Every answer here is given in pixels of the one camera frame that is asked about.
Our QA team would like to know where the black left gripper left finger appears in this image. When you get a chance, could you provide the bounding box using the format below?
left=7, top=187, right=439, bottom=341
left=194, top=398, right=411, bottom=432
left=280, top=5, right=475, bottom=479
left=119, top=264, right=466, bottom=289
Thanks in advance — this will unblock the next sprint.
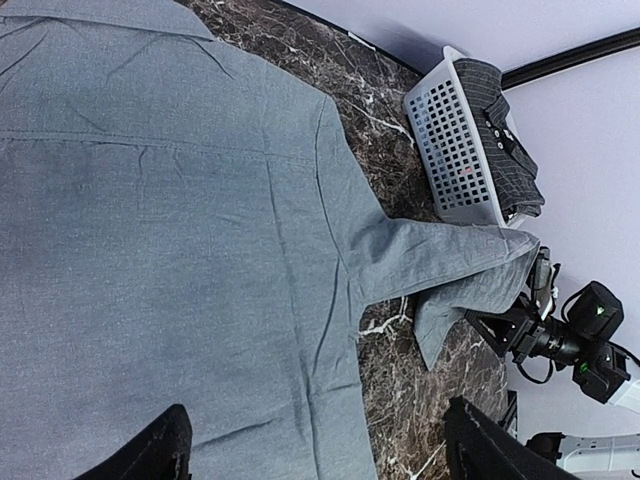
left=77, top=404, right=193, bottom=480

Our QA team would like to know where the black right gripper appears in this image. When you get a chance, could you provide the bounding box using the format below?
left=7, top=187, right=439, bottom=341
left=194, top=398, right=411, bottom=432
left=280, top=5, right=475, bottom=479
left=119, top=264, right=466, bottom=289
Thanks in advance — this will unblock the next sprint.
left=464, top=306, right=543, bottom=358

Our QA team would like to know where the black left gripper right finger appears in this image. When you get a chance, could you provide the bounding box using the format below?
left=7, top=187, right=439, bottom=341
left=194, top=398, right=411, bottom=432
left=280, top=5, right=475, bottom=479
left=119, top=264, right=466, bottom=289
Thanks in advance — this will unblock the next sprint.
left=444, top=396, right=575, bottom=480

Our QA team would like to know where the light grey plastic basket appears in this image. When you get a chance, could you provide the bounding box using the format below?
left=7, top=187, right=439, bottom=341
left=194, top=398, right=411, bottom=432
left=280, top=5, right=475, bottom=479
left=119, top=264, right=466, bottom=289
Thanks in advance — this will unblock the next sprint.
left=403, top=46, right=525, bottom=229

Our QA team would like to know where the grey long sleeve shirt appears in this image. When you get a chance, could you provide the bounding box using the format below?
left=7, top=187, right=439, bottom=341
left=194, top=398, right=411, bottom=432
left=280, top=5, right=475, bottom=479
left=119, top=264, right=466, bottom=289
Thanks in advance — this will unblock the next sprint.
left=1, top=1, right=539, bottom=479

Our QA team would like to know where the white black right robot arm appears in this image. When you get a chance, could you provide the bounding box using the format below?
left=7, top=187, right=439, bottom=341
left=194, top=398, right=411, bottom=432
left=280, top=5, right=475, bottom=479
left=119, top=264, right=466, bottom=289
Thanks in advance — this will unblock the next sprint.
left=465, top=281, right=639, bottom=479

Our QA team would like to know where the black striped shirt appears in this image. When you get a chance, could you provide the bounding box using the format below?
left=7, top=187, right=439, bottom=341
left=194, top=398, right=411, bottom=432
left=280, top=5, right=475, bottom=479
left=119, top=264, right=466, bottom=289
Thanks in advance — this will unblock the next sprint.
left=454, top=58, right=545, bottom=218

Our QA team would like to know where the white tape piece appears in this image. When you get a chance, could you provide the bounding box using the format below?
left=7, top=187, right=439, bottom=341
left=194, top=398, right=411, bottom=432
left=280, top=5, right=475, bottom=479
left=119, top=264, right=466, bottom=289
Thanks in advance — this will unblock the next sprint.
left=347, top=31, right=377, bottom=52

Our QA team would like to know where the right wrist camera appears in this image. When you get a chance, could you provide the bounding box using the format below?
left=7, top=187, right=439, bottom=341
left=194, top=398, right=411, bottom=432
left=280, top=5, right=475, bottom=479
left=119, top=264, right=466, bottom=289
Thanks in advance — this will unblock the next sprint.
left=526, top=246, right=561, bottom=320

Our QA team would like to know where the black right frame post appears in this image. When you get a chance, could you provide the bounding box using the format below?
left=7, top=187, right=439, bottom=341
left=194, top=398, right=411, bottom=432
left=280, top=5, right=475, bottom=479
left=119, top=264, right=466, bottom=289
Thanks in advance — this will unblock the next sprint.
left=501, top=27, right=639, bottom=91

